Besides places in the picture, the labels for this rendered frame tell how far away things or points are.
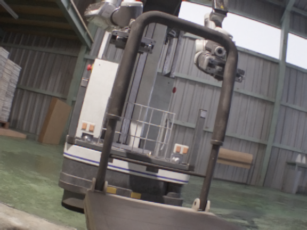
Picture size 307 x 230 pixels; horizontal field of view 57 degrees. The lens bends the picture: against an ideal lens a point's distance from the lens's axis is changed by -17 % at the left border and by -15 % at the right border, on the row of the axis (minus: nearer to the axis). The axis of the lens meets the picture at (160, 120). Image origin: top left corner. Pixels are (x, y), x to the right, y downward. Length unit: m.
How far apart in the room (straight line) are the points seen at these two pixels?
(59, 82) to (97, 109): 7.13
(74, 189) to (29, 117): 7.87
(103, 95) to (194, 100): 6.73
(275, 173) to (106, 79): 7.54
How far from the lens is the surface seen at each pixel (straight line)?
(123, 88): 0.90
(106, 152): 0.90
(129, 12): 1.15
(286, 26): 9.37
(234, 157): 7.78
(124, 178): 1.39
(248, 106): 8.82
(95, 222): 0.58
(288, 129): 9.24
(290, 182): 7.70
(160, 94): 1.97
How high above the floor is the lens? 0.35
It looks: 5 degrees up
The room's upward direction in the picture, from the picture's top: 13 degrees clockwise
